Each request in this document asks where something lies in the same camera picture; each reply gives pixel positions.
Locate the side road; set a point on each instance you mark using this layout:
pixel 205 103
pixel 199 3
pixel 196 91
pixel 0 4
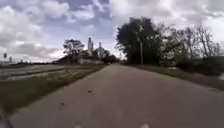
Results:
pixel 30 70

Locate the pole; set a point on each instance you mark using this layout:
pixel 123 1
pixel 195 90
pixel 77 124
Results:
pixel 141 50

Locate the bare leaning trees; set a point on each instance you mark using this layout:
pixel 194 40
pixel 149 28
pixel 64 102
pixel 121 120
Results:
pixel 193 46

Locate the grass strip with road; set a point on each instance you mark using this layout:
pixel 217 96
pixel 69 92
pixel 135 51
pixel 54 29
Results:
pixel 36 83

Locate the grass bank by water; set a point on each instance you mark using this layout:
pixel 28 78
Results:
pixel 186 75

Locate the large dark green tree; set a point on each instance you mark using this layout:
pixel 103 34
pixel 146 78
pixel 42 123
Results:
pixel 136 40

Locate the grey asphalt path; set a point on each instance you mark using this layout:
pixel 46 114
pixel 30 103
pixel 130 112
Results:
pixel 123 100

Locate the building with tower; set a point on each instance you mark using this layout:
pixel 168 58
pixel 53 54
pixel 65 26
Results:
pixel 90 53

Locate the tree near towered building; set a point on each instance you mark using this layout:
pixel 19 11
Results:
pixel 74 48

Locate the road sign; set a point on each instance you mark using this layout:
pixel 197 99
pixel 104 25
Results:
pixel 5 56

